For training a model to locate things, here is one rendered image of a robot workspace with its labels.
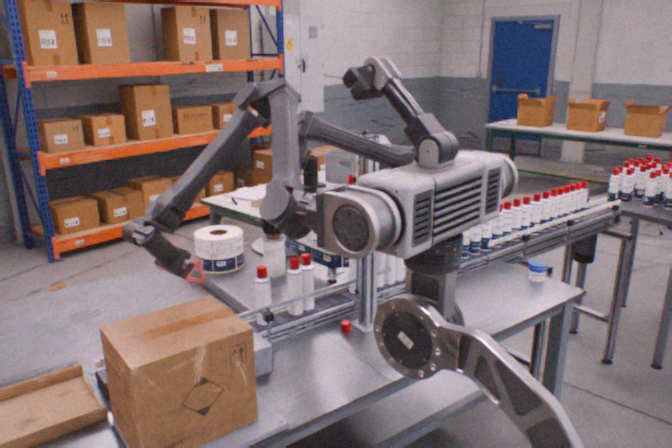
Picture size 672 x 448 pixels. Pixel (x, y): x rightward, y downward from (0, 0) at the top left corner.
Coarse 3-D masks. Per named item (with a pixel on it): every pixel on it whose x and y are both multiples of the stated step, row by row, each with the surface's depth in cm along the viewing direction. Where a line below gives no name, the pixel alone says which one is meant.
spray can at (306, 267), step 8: (304, 256) 195; (304, 264) 195; (304, 272) 195; (312, 272) 196; (304, 280) 196; (312, 280) 197; (304, 288) 197; (312, 288) 198; (312, 296) 199; (304, 304) 199; (312, 304) 200
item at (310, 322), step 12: (468, 264) 244; (480, 264) 249; (456, 276) 241; (396, 288) 219; (276, 312) 200; (324, 312) 200; (336, 312) 204; (348, 312) 208; (288, 324) 191; (300, 324) 195; (312, 324) 199; (324, 324) 201; (264, 336) 187; (276, 336) 190; (288, 336) 192; (96, 372) 164; (108, 396) 158
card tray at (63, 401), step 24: (24, 384) 161; (48, 384) 165; (72, 384) 166; (0, 408) 155; (24, 408) 155; (48, 408) 155; (72, 408) 155; (96, 408) 149; (0, 432) 145; (24, 432) 145; (48, 432) 142
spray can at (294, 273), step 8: (296, 264) 192; (288, 272) 192; (296, 272) 192; (288, 280) 193; (296, 280) 192; (288, 288) 194; (296, 288) 193; (288, 296) 195; (288, 304) 197; (296, 304) 195; (296, 312) 196
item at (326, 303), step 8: (472, 256) 250; (480, 256) 250; (384, 288) 218; (328, 296) 212; (336, 296) 212; (344, 296) 212; (352, 296) 211; (320, 304) 205; (328, 304) 205; (336, 304) 205; (280, 312) 199; (288, 312) 199; (304, 312) 199; (312, 312) 199; (256, 320) 193; (280, 320) 194; (288, 320) 194; (256, 328) 188; (264, 328) 188; (272, 328) 189; (104, 376) 162
